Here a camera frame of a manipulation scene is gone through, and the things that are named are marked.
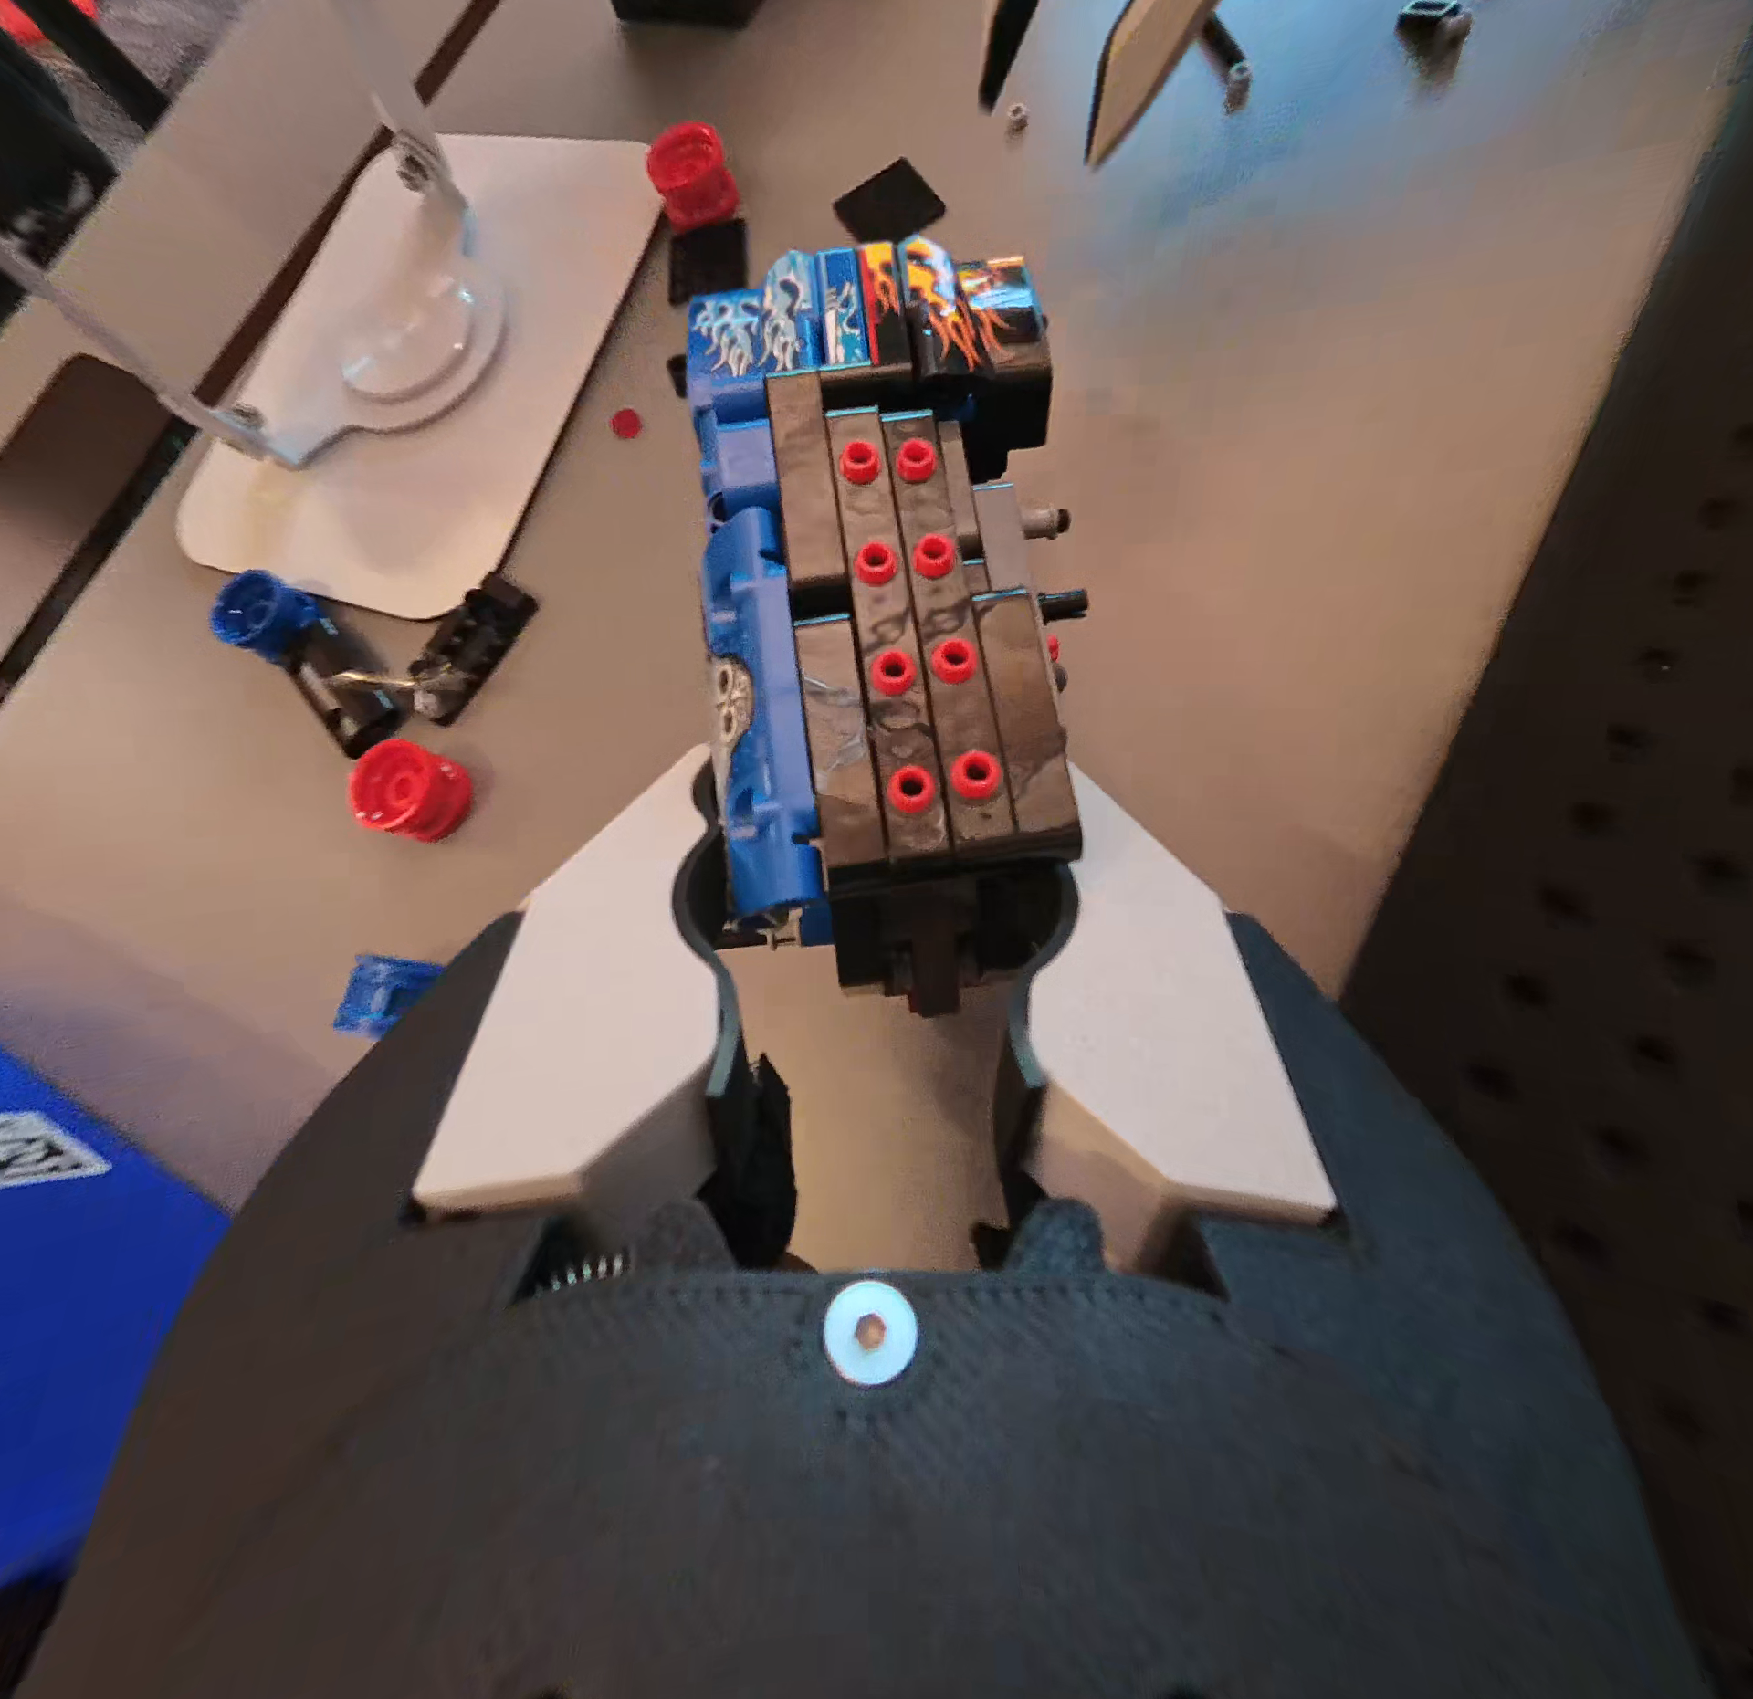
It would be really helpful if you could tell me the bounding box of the small blue connector piece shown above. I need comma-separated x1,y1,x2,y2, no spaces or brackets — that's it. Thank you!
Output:
334,954,448,1039

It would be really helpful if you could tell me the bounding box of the blue black brick toy truck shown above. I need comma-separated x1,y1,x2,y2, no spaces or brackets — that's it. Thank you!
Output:
679,236,1092,1017

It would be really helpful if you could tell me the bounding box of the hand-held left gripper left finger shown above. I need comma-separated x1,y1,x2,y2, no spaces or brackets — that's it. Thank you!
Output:
410,748,796,1267

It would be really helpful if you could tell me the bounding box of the blue plastic bin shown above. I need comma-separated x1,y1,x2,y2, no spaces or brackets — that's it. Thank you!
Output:
0,1041,234,1590

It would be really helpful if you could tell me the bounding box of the blue wheel hub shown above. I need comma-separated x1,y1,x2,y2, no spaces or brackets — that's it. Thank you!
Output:
208,568,324,659

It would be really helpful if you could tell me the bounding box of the red wheel hub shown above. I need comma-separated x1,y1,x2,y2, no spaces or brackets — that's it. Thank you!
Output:
645,121,741,232
346,737,475,844

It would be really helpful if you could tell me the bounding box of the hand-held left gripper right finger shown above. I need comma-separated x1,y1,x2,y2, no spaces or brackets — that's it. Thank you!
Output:
994,760,1343,1267

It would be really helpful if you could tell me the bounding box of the black smooth square tile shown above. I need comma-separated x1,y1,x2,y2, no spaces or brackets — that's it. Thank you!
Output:
830,155,950,242

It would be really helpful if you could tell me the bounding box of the clear acrylic stand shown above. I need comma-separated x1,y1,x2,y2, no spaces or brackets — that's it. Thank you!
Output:
0,0,510,469

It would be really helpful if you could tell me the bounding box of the black pin connector piece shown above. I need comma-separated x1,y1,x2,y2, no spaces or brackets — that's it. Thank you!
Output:
409,571,538,729

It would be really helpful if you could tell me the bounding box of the white base board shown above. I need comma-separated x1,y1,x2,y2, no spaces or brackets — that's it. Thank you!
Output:
173,133,666,622

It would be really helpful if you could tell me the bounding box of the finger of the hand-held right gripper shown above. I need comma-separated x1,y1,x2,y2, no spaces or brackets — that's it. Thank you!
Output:
975,0,1061,113
1082,0,1309,166

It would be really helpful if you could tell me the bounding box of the black studded square plate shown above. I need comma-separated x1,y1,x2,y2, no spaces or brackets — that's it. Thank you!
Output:
666,218,752,307

